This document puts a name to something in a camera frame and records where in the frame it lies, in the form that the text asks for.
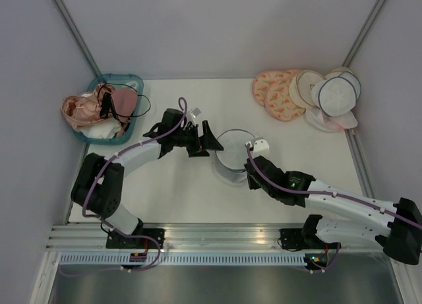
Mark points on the left aluminium frame post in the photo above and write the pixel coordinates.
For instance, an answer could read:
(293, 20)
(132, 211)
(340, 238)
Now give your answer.
(76, 35)

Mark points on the beige round laundry bag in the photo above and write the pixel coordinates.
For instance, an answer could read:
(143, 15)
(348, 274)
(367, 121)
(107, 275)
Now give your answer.
(301, 86)

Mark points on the white pink-trimmed laundry bag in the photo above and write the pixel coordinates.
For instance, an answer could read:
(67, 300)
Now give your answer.
(319, 120)

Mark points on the right aluminium frame post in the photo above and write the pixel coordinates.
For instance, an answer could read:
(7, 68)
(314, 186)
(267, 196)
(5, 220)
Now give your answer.
(369, 22)

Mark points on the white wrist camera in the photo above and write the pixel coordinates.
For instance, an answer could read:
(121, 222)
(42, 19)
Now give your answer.
(258, 147)
(192, 115)

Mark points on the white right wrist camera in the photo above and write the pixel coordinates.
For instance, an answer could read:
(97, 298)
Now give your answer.
(258, 147)

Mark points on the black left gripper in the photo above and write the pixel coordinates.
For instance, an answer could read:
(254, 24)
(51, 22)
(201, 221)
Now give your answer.
(207, 142)

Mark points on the teal plastic basket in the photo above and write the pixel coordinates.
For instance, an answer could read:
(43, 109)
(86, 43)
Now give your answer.
(129, 81)

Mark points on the peach satin garment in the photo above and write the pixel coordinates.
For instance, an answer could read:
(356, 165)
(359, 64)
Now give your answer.
(84, 110)

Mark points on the aluminium frame post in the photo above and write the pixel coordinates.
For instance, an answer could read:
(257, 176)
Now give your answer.
(369, 22)
(76, 35)

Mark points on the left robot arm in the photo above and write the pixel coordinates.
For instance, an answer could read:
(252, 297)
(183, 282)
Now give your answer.
(99, 183)

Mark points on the floral peach laundry bag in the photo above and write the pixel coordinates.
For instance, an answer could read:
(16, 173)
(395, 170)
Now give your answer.
(278, 102)

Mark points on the white slotted cable duct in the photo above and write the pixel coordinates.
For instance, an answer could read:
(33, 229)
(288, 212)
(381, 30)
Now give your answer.
(201, 259)

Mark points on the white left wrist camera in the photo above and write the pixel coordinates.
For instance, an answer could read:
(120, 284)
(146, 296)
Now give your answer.
(192, 115)

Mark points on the white mesh laundry bag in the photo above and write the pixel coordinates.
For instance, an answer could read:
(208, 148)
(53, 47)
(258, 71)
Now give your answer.
(228, 164)

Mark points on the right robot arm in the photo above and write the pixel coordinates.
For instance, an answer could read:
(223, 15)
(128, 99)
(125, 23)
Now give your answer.
(353, 221)

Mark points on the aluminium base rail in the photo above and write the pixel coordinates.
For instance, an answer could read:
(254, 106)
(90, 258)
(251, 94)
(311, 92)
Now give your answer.
(177, 237)

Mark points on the white clothing in basket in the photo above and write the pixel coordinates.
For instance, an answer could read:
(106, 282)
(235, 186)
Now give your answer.
(103, 130)

